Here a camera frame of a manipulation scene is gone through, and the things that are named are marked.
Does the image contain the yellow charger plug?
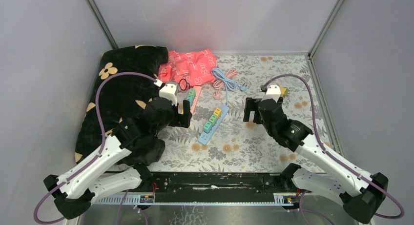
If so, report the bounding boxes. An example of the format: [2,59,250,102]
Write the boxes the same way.
[213,108,222,118]
[280,87,288,98]

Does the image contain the light green USB charger plug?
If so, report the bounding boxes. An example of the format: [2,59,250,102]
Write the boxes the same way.
[187,88,196,100]

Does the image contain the black floral plush blanket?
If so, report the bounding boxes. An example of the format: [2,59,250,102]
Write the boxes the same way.
[75,45,168,163]

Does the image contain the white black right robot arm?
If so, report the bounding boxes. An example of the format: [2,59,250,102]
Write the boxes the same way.
[243,98,389,224]

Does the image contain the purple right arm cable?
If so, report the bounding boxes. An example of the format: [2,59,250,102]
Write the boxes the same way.
[261,74,405,225]

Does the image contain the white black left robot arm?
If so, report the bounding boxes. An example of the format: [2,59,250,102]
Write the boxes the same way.
[43,97,192,220]

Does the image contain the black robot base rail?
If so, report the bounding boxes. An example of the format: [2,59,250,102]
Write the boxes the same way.
[129,172,305,193]

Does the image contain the floral patterned table mat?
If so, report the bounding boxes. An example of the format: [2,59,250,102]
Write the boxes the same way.
[149,55,335,172]

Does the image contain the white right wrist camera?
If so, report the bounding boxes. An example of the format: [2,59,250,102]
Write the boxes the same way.
[261,84,281,102]

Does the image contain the light blue power cable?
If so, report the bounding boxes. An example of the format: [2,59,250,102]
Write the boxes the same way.
[210,67,248,107]

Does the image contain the pink patterned cloth bag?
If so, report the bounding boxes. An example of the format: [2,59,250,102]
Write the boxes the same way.
[158,49,217,87]

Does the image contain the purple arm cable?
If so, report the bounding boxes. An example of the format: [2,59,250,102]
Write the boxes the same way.
[261,74,405,225]
[34,72,163,225]

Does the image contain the pink power strip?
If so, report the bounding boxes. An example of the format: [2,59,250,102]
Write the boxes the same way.
[190,86,202,114]

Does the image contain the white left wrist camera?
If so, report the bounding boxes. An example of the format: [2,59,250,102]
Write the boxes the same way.
[159,81,180,106]

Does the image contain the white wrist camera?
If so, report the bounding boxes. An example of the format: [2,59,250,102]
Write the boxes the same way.
[159,81,180,106]
[261,84,281,102]

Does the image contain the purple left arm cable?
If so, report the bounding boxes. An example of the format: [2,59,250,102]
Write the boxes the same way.
[34,72,163,225]

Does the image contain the light blue power strip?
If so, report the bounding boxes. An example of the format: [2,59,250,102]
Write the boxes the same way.
[198,104,229,145]

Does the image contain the black eyeglasses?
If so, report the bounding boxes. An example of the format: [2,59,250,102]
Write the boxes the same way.
[178,78,190,91]

